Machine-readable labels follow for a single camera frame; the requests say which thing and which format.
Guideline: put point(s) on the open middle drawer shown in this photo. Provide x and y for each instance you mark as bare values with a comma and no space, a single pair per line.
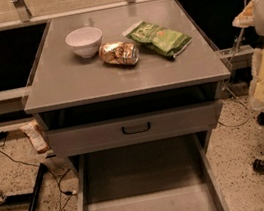
165,175

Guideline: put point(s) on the green chip bag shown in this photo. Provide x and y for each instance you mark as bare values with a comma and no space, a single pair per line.
166,42

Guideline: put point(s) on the snack package on floor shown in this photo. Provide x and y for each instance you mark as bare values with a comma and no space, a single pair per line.
31,130

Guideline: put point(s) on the black drawer handle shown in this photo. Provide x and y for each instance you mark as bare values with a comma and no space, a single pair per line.
136,129

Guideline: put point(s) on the closed top drawer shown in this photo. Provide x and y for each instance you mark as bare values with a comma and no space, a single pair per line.
108,135

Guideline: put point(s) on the crushed orange soda can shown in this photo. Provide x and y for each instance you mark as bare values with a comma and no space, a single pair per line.
119,53

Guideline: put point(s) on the grey drawer cabinet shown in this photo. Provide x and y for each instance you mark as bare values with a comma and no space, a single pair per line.
69,91

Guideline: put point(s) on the black metal stand leg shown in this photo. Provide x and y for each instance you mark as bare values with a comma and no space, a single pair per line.
28,198

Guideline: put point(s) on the white ceramic bowl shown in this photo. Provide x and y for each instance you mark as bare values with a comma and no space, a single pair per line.
85,42

